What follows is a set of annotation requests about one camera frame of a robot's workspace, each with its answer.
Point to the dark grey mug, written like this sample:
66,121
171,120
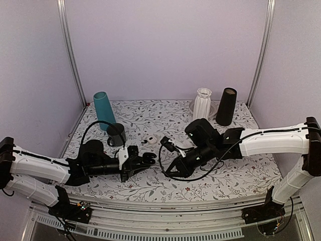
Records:
116,135

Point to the white round plate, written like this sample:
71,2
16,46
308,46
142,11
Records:
212,112

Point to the teal tapered vase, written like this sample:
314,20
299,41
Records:
103,107

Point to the open white earbud case left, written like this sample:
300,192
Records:
152,140

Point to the floral patterned table mat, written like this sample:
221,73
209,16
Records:
169,118

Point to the aluminium frame post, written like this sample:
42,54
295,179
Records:
70,52
262,51

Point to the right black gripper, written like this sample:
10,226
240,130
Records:
184,168

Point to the aluminium front rail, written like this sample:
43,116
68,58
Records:
200,220

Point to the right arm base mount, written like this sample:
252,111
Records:
268,210

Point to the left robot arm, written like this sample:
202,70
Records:
21,169

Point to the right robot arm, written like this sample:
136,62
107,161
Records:
237,143

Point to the black glossy charging case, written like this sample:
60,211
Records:
149,158

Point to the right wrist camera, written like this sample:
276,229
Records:
171,146

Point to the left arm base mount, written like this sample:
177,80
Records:
64,209

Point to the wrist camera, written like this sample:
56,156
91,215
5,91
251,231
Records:
171,146
126,155

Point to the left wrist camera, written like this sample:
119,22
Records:
126,155

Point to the left aluminium frame post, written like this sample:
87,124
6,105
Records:
70,52

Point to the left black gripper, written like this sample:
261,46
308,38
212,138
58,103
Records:
129,163

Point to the white ribbed vase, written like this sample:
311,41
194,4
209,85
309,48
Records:
202,104

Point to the right aluminium frame post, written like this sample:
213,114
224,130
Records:
262,51

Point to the black tapered vase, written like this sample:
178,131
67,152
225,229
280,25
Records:
226,107

